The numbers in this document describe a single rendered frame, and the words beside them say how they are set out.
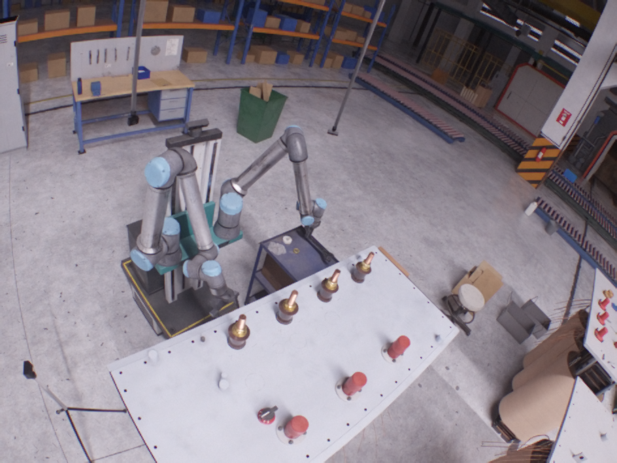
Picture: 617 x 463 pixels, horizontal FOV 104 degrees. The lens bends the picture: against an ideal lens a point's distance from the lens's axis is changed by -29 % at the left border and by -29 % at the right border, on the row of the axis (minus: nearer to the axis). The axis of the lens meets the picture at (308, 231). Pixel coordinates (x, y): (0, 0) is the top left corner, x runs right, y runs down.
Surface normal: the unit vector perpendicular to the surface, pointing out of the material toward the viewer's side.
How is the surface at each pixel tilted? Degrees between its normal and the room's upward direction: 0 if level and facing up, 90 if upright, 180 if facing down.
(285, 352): 0
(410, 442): 0
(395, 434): 0
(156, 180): 82
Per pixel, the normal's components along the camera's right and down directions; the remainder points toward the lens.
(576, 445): 0.29, -0.71
